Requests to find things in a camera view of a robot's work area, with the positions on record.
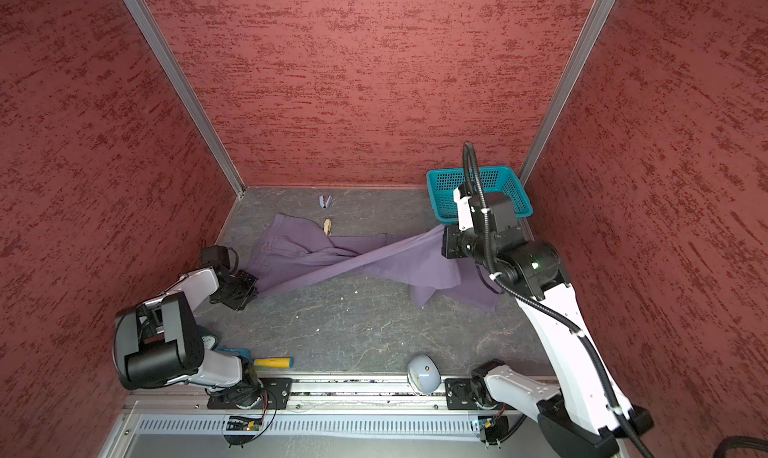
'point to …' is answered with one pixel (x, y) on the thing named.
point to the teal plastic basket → (441, 183)
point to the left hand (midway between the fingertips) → (259, 294)
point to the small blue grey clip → (324, 201)
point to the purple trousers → (291, 252)
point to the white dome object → (423, 373)
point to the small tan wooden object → (327, 227)
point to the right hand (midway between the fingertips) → (445, 236)
